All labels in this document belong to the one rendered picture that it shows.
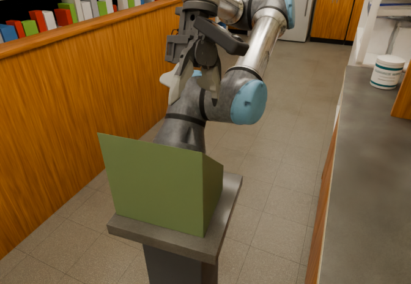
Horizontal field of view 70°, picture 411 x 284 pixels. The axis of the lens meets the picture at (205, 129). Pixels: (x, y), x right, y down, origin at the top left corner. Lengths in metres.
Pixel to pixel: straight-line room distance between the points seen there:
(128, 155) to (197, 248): 0.30
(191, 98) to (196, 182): 0.23
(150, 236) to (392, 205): 0.71
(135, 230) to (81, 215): 1.47
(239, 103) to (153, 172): 0.27
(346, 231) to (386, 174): 0.33
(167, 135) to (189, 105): 0.10
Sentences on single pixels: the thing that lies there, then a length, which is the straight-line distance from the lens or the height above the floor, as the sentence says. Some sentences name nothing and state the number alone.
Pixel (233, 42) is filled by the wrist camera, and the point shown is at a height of 1.45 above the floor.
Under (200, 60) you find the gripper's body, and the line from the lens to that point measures 0.59.
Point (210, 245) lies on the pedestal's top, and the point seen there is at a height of 0.94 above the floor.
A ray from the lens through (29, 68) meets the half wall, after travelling 1.99.
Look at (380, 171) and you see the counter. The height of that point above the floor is 0.94.
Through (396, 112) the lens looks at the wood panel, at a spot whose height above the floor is 0.96.
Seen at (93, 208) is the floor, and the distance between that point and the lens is 2.33.
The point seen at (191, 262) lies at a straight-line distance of 0.98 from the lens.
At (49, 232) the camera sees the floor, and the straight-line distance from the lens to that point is 2.29.
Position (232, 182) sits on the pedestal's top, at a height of 0.94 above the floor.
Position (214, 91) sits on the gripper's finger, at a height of 1.33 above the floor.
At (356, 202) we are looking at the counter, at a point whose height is 0.94.
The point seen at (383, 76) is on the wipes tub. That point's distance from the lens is 1.83.
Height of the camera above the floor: 1.60
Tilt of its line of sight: 32 degrees down
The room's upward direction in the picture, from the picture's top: straight up
